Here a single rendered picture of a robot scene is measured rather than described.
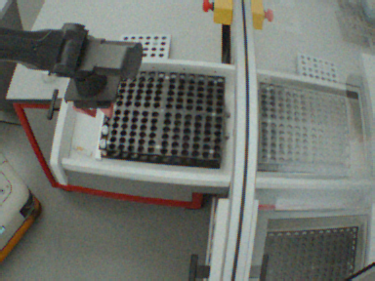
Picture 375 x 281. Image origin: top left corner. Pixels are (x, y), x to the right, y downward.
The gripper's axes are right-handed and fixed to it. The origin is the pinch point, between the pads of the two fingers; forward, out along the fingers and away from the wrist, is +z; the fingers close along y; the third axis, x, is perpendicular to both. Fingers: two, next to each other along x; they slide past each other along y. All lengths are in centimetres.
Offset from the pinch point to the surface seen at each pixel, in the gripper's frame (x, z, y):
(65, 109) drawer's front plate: 2.7, 3.6, -10.3
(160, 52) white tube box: 28.0, 17.7, 2.8
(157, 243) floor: 8, 98, -8
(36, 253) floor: -11, 91, -58
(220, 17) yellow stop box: 36.4, 12.0, 16.4
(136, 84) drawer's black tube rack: 11.5, 7.9, 2.4
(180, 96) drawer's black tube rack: 12.0, 12.5, 10.4
